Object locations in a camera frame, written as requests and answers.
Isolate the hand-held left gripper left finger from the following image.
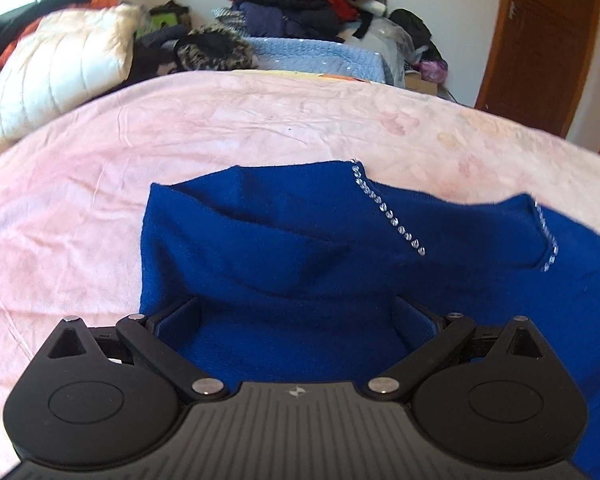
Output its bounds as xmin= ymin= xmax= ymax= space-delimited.
xmin=47 ymin=296 xmax=226 ymax=401

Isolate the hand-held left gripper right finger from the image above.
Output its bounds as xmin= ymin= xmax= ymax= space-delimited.
xmin=367 ymin=296 xmax=548 ymax=401

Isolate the blue knit sweater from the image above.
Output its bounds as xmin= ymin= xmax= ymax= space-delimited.
xmin=139 ymin=159 xmax=600 ymax=478

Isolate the pink bed blanket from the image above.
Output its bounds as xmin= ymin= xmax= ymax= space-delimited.
xmin=0 ymin=69 xmax=600 ymax=480

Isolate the cardboard box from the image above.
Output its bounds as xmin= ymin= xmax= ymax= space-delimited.
xmin=404 ymin=71 xmax=438 ymax=96

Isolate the purple plastic bag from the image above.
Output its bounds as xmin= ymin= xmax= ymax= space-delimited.
xmin=419 ymin=57 xmax=449 ymax=83

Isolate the leopard print fuzzy garment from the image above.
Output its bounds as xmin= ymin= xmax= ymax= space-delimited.
xmin=172 ymin=27 xmax=260 ymax=73

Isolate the translucent plastic bag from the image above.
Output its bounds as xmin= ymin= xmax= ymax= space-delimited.
xmin=367 ymin=16 xmax=416 ymax=86

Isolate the white quilted jacket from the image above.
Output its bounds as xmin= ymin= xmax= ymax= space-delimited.
xmin=0 ymin=4 xmax=142 ymax=158

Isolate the light blue fleece blanket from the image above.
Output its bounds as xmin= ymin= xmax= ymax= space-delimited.
xmin=245 ymin=36 xmax=406 ymax=86

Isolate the black bag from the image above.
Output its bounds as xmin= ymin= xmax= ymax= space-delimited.
xmin=389 ymin=8 xmax=443 ymax=63

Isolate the green and black garment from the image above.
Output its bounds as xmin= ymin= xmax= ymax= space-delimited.
xmin=135 ymin=2 xmax=191 ymax=41

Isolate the brown wooden door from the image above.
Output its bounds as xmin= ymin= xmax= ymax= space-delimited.
xmin=475 ymin=0 xmax=600 ymax=156

